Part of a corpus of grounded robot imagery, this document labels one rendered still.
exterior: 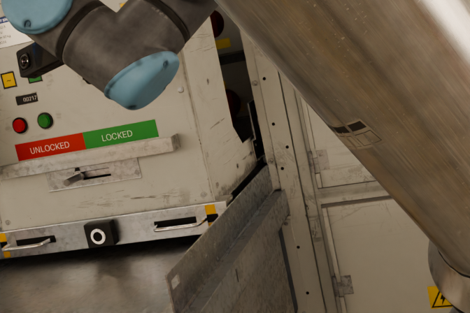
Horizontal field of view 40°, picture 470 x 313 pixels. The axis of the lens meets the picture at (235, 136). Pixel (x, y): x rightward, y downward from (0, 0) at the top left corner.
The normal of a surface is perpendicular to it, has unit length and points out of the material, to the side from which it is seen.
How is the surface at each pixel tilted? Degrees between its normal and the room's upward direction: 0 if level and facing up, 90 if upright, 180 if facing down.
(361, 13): 109
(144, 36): 85
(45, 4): 71
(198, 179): 90
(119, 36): 60
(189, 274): 90
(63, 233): 90
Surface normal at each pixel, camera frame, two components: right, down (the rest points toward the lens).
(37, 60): -0.54, 0.00
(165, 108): -0.25, 0.18
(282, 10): -0.30, 0.70
